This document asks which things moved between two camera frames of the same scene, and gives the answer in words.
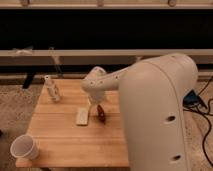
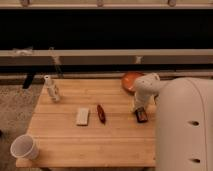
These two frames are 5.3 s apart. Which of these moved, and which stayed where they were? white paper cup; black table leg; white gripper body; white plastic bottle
Moved: white gripper body
Stayed: white plastic bottle; black table leg; white paper cup
